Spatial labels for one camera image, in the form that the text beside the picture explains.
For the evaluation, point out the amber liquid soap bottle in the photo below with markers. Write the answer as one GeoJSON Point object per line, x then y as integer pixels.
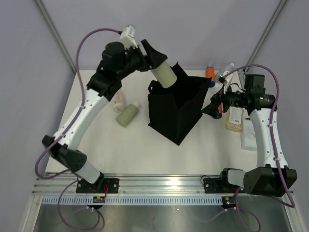
{"type": "Point", "coordinates": [234, 119]}

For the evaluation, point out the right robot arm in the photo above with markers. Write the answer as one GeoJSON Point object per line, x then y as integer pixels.
{"type": "Point", "coordinates": [272, 177]}

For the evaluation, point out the orange bottle at back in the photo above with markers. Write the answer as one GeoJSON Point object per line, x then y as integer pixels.
{"type": "Point", "coordinates": [210, 72]}

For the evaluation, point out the white bottle at right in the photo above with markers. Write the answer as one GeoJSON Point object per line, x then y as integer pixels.
{"type": "Point", "coordinates": [247, 136]}

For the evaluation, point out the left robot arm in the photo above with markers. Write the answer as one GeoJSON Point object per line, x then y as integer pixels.
{"type": "Point", "coordinates": [116, 64]}

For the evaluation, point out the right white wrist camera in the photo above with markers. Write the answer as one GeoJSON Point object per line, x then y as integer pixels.
{"type": "Point", "coordinates": [225, 80]}

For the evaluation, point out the aluminium frame post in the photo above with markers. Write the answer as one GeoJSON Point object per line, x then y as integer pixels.
{"type": "Point", "coordinates": [55, 34]}
{"type": "Point", "coordinates": [267, 31]}

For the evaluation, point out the green bottle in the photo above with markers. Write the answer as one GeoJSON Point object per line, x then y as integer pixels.
{"type": "Point", "coordinates": [164, 75]}
{"type": "Point", "coordinates": [128, 114]}

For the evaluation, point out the cream bottle with label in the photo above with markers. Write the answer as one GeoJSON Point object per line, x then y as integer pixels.
{"type": "Point", "coordinates": [118, 102]}

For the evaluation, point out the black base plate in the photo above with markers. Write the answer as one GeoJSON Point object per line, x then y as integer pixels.
{"type": "Point", "coordinates": [108, 185]}
{"type": "Point", "coordinates": [212, 184]}

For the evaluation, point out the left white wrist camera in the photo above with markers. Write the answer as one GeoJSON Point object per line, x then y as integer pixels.
{"type": "Point", "coordinates": [127, 37]}

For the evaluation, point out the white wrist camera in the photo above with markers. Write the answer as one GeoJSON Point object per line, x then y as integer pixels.
{"type": "Point", "coordinates": [225, 80]}
{"type": "Point", "coordinates": [127, 37]}

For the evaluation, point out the clear silver bottle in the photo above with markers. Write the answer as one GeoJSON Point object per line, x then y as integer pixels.
{"type": "Point", "coordinates": [224, 71]}

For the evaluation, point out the left aluminium frame post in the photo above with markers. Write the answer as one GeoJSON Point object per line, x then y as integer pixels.
{"type": "Point", "coordinates": [55, 34]}

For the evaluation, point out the right aluminium frame post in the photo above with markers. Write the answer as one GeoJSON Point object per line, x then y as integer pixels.
{"type": "Point", "coordinates": [267, 31]}

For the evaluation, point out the black canvas bag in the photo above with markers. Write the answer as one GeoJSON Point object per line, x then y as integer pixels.
{"type": "Point", "coordinates": [174, 111]}

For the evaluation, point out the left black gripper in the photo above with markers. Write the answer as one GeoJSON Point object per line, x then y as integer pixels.
{"type": "Point", "coordinates": [154, 58]}

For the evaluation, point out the aluminium rail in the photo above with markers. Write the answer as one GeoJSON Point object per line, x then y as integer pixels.
{"type": "Point", "coordinates": [130, 184]}

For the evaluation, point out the white slotted cable duct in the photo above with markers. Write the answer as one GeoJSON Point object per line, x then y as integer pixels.
{"type": "Point", "coordinates": [133, 200]}

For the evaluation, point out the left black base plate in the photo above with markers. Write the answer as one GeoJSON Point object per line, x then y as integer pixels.
{"type": "Point", "coordinates": [108, 185]}

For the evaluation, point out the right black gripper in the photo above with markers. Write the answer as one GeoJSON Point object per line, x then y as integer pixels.
{"type": "Point", "coordinates": [212, 109]}

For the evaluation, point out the orange tube blue cap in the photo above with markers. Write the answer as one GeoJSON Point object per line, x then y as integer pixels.
{"type": "Point", "coordinates": [212, 84]}

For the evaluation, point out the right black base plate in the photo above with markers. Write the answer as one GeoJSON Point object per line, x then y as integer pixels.
{"type": "Point", "coordinates": [212, 184]}

